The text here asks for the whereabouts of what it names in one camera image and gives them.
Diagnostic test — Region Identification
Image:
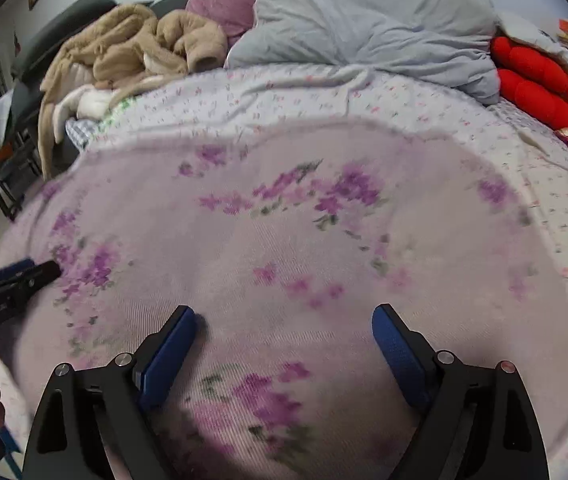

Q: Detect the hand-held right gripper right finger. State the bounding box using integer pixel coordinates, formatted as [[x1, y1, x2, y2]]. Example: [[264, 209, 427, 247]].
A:
[[371, 303, 550, 480]]

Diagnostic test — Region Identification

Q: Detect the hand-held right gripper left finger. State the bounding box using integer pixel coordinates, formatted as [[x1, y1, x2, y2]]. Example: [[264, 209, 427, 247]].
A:
[[23, 305, 197, 480]]

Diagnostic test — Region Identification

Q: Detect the purple floral padded jacket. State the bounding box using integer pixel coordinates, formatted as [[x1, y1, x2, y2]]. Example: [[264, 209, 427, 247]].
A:
[[6, 115, 568, 480]]

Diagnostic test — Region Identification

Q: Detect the black chair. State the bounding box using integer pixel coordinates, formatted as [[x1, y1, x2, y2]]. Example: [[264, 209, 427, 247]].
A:
[[0, 130, 45, 221]]

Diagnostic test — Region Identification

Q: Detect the blue plastic stool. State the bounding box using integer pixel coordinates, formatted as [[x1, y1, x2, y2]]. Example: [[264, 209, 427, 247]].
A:
[[0, 425, 22, 480]]

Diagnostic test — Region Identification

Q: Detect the grey checked cloth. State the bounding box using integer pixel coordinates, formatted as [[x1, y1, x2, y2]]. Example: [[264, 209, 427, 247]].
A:
[[65, 119, 102, 151]]

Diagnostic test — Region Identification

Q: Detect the white fleece garment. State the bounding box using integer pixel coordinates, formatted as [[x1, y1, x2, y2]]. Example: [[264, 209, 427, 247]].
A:
[[56, 77, 137, 143]]

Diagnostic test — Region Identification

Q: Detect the floral bed sheet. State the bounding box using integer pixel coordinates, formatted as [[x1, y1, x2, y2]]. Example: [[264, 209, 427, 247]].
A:
[[0, 62, 568, 476]]

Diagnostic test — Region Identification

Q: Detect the beige fleece robe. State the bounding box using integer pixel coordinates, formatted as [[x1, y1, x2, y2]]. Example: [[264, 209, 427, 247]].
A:
[[38, 3, 228, 181]]

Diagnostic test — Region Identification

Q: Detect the black sofa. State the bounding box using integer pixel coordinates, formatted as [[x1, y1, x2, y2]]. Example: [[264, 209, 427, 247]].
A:
[[11, 0, 195, 161]]

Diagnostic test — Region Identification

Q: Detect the red cushion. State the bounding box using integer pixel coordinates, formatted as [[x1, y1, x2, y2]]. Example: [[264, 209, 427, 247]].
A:
[[496, 69, 568, 131], [490, 36, 568, 101]]

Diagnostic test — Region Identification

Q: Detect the grey quilt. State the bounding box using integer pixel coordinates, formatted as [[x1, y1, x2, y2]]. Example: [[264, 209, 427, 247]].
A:
[[225, 0, 502, 106]]

